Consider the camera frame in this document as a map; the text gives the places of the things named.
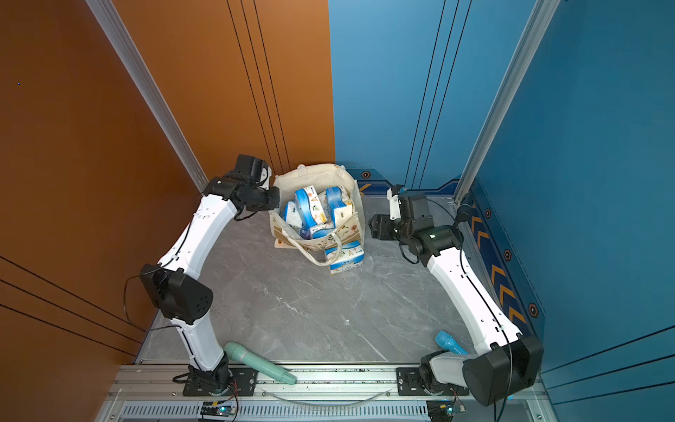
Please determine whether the cream floral canvas bag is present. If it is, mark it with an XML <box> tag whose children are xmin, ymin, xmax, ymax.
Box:
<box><xmin>269</xmin><ymin>164</ymin><xmax>365</xmax><ymax>274</ymax></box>

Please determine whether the right circuit board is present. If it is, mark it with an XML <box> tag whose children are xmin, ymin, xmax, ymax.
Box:
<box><xmin>426</xmin><ymin>401</ymin><xmax>466</xmax><ymax>422</ymax></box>

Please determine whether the left circuit board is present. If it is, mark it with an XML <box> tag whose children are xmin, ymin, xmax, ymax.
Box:
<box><xmin>199</xmin><ymin>401</ymin><xmax>238</xmax><ymax>421</ymax></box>

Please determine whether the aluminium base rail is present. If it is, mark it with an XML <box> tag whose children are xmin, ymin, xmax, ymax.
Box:
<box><xmin>96</xmin><ymin>363</ymin><xmax>557</xmax><ymax>421</ymax></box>

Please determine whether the purple cartoon tissue pack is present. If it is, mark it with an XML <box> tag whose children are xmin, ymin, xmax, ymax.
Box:
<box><xmin>300</xmin><ymin>228</ymin><xmax>312</xmax><ymax>240</ymax></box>

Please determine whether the aluminium corner post right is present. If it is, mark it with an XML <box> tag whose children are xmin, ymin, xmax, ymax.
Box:
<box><xmin>454</xmin><ymin>0</ymin><xmax>560</xmax><ymax>207</ymax></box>

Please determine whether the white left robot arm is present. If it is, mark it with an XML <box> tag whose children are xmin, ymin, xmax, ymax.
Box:
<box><xmin>139</xmin><ymin>155</ymin><xmax>279</xmax><ymax>396</ymax></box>

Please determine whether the blue handheld cylinder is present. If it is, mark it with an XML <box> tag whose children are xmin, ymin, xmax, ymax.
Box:
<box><xmin>434</xmin><ymin>331</ymin><xmax>468</xmax><ymax>355</ymax></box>

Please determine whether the circuit board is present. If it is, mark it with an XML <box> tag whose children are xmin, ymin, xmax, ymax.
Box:
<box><xmin>426</xmin><ymin>401</ymin><xmax>466</xmax><ymax>422</ymax></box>
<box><xmin>199</xmin><ymin>401</ymin><xmax>238</xmax><ymax>421</ymax></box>

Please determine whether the green handheld cylinder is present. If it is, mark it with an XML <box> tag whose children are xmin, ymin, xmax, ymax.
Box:
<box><xmin>223</xmin><ymin>342</ymin><xmax>297</xmax><ymax>385</ymax></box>

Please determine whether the aluminium corner post left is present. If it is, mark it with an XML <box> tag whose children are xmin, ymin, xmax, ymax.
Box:
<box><xmin>86</xmin><ymin>0</ymin><xmax>207</xmax><ymax>191</ymax></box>

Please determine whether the aluminium corner post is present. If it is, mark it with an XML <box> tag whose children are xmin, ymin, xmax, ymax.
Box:
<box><xmin>86</xmin><ymin>0</ymin><xmax>207</xmax><ymax>191</ymax></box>
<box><xmin>454</xmin><ymin>0</ymin><xmax>560</xmax><ymax>207</ymax></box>

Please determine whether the black round-base microphone stand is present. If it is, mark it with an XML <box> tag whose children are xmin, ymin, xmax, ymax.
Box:
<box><xmin>455</xmin><ymin>204</ymin><xmax>474</xmax><ymax>223</ymax></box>

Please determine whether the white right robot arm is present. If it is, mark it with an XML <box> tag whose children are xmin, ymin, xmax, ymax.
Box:
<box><xmin>368</xmin><ymin>186</ymin><xmax>544</xmax><ymax>406</ymax></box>

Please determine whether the blue tissue pack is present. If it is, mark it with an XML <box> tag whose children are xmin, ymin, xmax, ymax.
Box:
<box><xmin>295</xmin><ymin>186</ymin><xmax>329</xmax><ymax>237</ymax></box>
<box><xmin>282</xmin><ymin>200</ymin><xmax>303</xmax><ymax>230</ymax></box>
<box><xmin>325</xmin><ymin>186</ymin><xmax>354</xmax><ymax>228</ymax></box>

